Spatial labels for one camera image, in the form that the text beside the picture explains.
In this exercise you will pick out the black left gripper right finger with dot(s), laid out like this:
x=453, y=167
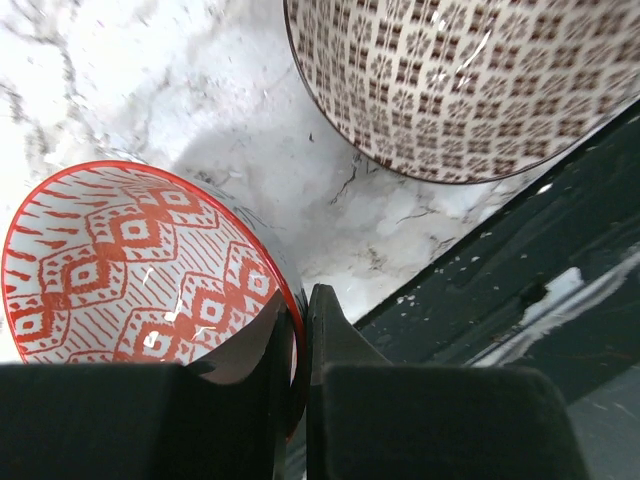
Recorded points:
x=370, y=419

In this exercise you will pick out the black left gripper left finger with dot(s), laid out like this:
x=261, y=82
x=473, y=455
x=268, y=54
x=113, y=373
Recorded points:
x=222, y=417

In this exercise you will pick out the red diamond pattern bowl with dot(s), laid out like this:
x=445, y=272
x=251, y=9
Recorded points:
x=114, y=261

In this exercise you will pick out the brown lattice pattern bowl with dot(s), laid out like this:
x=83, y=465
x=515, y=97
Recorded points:
x=465, y=92

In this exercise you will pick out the black mounting rail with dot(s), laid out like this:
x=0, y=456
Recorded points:
x=550, y=282

